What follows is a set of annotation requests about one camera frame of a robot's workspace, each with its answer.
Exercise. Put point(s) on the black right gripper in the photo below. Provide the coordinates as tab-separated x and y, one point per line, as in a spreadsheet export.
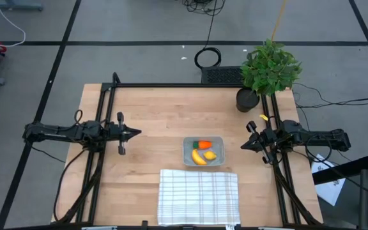
265	140

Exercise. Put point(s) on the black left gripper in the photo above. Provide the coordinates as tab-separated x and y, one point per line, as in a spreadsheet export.
115	132

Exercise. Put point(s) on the yellow lemon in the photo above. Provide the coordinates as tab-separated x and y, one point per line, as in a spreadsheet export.
210	155

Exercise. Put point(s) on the orange carrot with green top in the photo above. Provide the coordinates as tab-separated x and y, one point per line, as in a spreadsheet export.
204	144

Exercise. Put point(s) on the yellow banana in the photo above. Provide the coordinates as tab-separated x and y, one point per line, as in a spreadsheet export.
198	158

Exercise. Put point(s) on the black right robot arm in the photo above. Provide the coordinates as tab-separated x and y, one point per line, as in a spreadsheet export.
315	135

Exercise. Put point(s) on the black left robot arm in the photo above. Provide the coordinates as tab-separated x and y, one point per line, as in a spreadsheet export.
59	132

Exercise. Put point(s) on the yellow tag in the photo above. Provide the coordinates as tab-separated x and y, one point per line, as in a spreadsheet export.
264	117

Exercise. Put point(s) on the white plastic bin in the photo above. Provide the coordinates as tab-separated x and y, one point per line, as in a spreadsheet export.
219	159

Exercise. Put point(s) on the white checked dish towel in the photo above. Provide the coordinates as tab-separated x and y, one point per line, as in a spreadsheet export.
198	198

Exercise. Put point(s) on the black vented box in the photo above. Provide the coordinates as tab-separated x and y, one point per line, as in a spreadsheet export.
220	75

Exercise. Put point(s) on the green plant in black pot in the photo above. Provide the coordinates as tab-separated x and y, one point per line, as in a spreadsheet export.
270	68

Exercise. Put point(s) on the white paper sheet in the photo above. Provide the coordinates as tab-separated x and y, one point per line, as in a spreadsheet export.
329	188

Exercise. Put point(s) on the grey stand base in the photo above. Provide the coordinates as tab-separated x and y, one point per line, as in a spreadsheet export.
14	4

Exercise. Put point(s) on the black aluminium table frame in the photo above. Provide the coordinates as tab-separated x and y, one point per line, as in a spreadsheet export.
171	85

